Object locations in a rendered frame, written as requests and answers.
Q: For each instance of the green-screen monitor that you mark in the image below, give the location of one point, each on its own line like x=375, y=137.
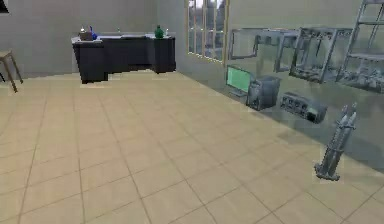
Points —
x=238, y=80

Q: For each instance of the grey box-shaped machine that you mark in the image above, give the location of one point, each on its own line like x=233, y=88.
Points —
x=263, y=92

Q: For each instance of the wood-framed window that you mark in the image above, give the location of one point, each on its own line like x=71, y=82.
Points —
x=206, y=30

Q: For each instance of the green bottle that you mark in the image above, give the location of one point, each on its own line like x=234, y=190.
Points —
x=159, y=32

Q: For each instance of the black kitchen counter cupboard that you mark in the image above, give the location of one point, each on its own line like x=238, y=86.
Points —
x=100, y=56

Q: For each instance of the grey flat console device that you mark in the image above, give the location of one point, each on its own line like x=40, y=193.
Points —
x=302, y=106

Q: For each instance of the blue bottle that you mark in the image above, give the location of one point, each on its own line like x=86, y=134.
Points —
x=93, y=34

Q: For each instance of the tall grey metal rack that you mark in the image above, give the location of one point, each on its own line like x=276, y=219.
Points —
x=365, y=53

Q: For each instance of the wooden stool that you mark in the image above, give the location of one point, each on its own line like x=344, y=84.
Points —
x=7, y=65

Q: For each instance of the grey metal frame shelf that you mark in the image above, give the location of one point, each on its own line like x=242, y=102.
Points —
x=263, y=43

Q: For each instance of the grey metal cube frame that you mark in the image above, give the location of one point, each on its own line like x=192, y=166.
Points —
x=320, y=55

